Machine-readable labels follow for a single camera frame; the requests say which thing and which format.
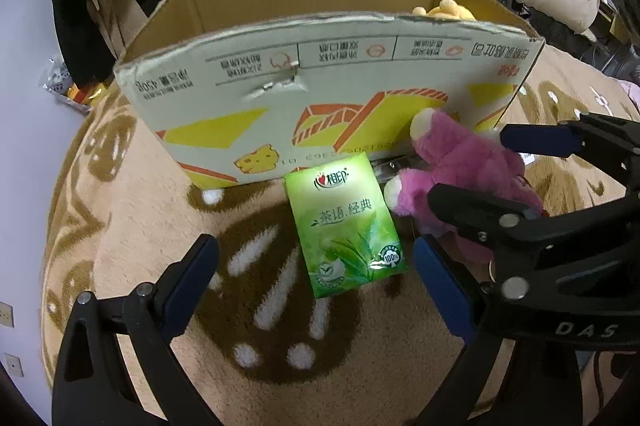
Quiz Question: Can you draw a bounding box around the black hanging coat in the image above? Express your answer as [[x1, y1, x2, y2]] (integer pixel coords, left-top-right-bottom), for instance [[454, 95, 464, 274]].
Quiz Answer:
[[50, 0, 119, 87]]

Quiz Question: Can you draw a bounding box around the plastic bag of toys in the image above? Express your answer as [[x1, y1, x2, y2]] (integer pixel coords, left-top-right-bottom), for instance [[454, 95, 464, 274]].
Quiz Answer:
[[42, 56, 108, 112]]

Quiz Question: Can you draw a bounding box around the pink cloth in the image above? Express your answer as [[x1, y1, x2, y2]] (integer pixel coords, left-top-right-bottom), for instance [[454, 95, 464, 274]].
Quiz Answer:
[[617, 78, 640, 108]]

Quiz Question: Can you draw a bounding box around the printed cardboard box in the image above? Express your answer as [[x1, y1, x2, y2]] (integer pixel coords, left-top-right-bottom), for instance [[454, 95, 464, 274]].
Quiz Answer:
[[114, 0, 546, 193]]

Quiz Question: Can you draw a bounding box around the green tissue packet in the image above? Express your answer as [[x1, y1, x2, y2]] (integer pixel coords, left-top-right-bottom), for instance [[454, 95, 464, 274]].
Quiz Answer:
[[284, 152, 408, 299]]

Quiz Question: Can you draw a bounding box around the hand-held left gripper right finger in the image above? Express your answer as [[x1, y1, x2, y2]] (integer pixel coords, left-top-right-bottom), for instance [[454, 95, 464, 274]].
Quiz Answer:
[[412, 236, 584, 426]]

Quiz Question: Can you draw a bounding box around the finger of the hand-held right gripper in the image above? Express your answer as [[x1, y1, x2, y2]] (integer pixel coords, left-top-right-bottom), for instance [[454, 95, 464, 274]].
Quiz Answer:
[[427, 182, 640, 268], [500, 111, 640, 197]]

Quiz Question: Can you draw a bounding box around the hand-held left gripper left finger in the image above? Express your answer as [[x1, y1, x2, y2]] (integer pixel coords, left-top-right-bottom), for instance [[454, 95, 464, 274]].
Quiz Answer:
[[51, 233, 221, 426]]

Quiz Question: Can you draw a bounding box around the yellow plush toy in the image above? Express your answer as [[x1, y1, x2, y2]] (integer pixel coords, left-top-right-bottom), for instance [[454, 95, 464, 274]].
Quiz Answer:
[[411, 0, 476, 23]]

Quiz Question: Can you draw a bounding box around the pink plush bear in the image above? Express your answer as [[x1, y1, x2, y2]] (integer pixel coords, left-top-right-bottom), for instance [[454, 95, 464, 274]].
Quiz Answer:
[[384, 107, 546, 257]]

